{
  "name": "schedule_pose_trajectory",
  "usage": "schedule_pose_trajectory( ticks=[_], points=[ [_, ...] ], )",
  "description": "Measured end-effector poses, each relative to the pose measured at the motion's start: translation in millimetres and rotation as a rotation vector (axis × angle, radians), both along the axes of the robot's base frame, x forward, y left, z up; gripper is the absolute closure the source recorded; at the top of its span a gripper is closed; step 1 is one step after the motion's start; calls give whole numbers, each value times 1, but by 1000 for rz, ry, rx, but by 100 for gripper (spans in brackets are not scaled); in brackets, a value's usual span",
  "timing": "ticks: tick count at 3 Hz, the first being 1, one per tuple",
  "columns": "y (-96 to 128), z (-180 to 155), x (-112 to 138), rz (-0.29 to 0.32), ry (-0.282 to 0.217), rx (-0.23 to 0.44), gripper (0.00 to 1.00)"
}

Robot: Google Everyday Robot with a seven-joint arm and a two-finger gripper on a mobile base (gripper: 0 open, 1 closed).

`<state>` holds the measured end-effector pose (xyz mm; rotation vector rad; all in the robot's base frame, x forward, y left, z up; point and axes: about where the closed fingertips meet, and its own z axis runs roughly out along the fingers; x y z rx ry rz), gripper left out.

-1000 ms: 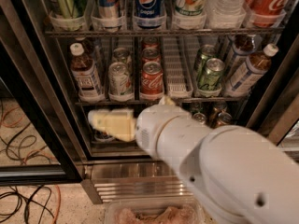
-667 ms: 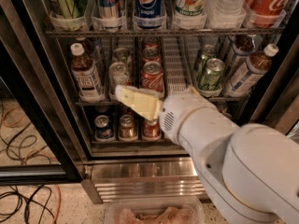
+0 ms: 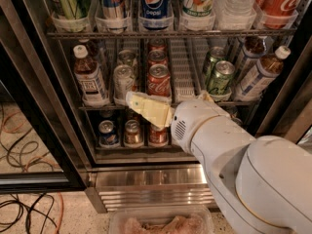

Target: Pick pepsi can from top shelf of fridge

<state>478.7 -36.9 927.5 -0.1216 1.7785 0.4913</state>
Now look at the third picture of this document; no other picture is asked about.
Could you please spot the brown can bottom left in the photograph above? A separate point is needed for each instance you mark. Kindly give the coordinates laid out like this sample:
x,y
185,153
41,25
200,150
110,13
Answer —
x,y
133,135

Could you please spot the red coca-cola can middle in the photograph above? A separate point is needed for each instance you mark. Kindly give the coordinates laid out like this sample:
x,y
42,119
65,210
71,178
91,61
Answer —
x,y
157,57

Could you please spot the empty white shelf tray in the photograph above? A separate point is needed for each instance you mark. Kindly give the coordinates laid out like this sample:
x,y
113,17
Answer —
x,y
184,76

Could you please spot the white diet can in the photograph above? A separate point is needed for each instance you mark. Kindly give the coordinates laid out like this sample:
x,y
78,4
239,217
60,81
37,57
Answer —
x,y
124,81
128,57

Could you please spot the blue pepsi can bottom shelf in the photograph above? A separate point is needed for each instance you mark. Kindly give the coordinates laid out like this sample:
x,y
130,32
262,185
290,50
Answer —
x,y
108,135

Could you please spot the red coca-cola can back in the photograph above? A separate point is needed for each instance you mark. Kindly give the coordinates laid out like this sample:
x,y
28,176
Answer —
x,y
157,44

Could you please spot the iced tea bottle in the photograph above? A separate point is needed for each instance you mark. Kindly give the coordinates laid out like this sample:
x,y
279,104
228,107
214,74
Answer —
x,y
261,75
254,47
89,77

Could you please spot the clear water bottle top shelf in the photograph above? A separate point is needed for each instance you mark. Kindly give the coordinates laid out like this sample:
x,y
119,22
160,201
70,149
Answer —
x,y
237,0

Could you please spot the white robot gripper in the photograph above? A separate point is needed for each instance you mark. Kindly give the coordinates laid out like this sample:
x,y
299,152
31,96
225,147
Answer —
x,y
194,117

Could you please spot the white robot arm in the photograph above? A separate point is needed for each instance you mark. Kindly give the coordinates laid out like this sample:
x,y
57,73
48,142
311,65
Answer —
x,y
262,185

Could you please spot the blue red bull can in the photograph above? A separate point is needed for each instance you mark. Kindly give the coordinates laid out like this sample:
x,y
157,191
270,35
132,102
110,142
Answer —
x,y
114,9

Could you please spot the white diet can front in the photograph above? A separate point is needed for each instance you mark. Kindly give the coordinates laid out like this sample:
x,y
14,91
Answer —
x,y
124,81

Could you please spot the green can top shelf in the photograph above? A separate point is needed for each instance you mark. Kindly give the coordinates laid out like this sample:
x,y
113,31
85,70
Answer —
x,y
70,2

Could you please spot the white diet can back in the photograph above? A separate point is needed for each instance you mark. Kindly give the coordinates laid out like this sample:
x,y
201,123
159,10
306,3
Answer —
x,y
128,57

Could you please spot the green can back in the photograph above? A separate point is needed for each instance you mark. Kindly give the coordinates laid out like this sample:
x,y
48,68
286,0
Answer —
x,y
213,56

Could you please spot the iced tea bottle right back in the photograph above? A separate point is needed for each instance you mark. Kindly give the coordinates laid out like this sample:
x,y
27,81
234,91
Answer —
x,y
254,47

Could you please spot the red coca-cola can front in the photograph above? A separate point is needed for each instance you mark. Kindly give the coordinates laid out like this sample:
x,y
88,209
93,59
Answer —
x,y
158,80

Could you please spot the clear plastic food container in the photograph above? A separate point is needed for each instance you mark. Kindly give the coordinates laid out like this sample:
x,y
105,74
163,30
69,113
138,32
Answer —
x,y
189,219

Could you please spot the iced tea bottle left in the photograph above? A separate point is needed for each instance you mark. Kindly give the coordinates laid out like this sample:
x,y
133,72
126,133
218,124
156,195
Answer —
x,y
89,77

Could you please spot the red coca-cola can top shelf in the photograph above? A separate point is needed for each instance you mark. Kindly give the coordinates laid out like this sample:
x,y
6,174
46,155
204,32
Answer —
x,y
276,13

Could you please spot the iced tea bottle right front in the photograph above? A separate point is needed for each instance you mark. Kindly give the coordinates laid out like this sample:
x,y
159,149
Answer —
x,y
261,75

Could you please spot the steel fridge base grille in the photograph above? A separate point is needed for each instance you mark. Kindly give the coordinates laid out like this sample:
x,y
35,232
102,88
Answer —
x,y
112,189

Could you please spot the green can front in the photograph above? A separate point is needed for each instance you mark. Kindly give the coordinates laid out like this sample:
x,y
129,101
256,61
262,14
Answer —
x,y
221,77

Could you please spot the glass fridge door left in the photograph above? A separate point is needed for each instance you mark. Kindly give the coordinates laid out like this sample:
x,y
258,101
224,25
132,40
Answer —
x,y
35,73

